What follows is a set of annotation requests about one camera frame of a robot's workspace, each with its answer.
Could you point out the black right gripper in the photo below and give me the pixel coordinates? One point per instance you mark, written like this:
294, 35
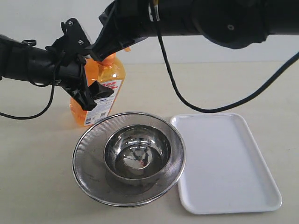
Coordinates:
123, 21

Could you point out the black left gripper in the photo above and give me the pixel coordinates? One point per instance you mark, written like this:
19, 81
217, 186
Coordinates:
73, 80

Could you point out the orange pump soap bottle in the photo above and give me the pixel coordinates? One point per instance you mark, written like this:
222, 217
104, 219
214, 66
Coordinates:
104, 80

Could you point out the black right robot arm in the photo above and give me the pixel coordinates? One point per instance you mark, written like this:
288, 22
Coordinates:
234, 24

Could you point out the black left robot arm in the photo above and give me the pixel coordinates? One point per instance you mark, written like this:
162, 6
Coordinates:
24, 62

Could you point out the small stainless steel bowl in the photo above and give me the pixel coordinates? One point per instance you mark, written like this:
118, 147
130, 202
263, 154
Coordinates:
137, 154

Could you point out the steel mesh strainer basket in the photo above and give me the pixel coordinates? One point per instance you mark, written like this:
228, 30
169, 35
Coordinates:
92, 176

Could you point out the white plastic tray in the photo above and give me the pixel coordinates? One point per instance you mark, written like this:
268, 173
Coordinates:
225, 171

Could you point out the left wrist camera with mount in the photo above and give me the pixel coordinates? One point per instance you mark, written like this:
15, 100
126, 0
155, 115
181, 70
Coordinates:
73, 43

